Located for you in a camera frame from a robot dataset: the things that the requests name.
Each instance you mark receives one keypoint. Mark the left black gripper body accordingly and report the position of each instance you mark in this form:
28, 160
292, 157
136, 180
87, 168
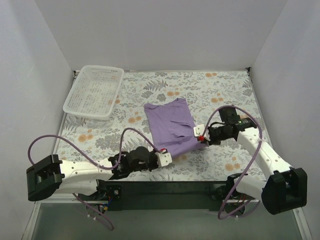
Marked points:
153, 159

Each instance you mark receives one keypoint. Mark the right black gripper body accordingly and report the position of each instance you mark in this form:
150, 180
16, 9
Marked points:
210, 137

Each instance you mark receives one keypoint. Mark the purple t shirt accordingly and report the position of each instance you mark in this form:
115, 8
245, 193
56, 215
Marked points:
172, 127

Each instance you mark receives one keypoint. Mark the white plastic basket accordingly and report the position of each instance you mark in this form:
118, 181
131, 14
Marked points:
94, 92

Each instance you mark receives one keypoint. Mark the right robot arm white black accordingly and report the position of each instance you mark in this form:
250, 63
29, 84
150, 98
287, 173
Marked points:
268, 178

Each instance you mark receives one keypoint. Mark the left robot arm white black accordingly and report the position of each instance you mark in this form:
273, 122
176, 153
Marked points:
52, 175

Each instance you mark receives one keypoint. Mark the floral patterned table mat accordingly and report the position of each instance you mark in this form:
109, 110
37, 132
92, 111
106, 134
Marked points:
128, 127

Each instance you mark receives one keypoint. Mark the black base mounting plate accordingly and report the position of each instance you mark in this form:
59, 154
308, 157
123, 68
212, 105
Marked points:
159, 195

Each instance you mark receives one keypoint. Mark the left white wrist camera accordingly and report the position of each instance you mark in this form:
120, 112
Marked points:
164, 158

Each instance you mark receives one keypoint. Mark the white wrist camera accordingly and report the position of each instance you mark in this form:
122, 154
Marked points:
201, 132
164, 158

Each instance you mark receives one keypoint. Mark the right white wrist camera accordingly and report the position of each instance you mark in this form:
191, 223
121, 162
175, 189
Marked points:
201, 132

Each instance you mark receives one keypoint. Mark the aluminium frame rail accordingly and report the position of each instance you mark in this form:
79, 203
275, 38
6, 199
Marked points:
302, 224

